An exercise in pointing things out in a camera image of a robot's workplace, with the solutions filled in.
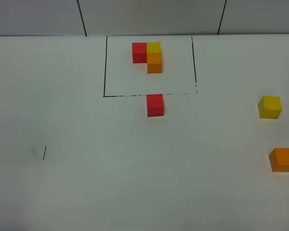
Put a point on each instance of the orange template block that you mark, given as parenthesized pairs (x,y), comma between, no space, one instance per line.
(154,63)

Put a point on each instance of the red template block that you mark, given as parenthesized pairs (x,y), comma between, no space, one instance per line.
(139,53)

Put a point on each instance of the yellow template block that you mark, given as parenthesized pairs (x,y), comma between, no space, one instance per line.
(153,47)

